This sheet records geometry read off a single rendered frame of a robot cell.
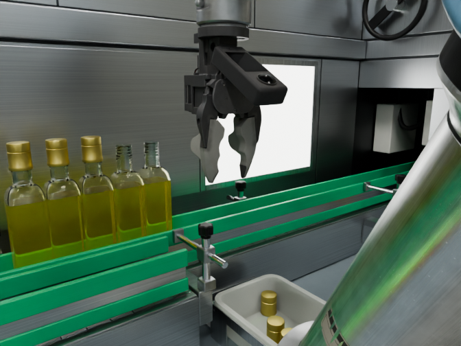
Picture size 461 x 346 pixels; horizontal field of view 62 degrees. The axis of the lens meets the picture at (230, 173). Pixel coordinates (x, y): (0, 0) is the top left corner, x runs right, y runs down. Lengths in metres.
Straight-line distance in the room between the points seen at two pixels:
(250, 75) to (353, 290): 0.31
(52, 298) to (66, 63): 0.44
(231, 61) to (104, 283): 0.39
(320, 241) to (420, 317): 0.87
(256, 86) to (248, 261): 0.54
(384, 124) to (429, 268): 1.36
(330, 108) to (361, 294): 1.13
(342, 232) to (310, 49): 0.55
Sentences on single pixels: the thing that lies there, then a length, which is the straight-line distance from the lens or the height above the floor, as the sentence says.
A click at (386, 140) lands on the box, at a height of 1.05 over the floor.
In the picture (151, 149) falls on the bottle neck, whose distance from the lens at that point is 0.76.
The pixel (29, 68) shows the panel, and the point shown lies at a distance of 0.82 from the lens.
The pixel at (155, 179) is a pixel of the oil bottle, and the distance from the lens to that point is 0.76.
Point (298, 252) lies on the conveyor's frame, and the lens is 1.03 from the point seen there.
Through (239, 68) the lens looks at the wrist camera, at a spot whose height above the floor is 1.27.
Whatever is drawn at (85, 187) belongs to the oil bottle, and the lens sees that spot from 0.71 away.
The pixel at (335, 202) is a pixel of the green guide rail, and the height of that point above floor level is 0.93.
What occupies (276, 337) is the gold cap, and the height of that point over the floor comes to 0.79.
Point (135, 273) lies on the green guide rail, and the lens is 0.67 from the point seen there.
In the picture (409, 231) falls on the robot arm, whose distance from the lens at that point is 0.20.
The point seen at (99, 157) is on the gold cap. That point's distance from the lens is 0.72.
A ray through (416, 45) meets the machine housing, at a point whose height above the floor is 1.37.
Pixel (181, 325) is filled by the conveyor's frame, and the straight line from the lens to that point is 0.74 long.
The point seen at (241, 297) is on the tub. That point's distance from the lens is 0.84.
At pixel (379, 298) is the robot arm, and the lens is 0.23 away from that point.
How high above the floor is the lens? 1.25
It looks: 13 degrees down
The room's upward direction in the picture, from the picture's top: straight up
